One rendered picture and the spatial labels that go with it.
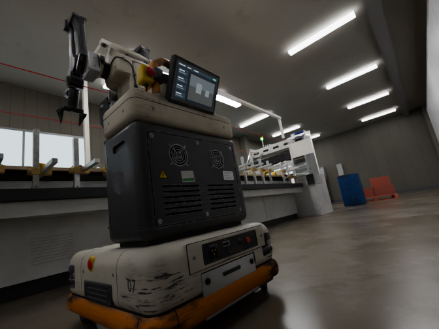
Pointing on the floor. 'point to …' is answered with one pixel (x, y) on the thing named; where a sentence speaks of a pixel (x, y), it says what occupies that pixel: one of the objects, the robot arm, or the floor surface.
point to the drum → (351, 190)
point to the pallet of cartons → (380, 189)
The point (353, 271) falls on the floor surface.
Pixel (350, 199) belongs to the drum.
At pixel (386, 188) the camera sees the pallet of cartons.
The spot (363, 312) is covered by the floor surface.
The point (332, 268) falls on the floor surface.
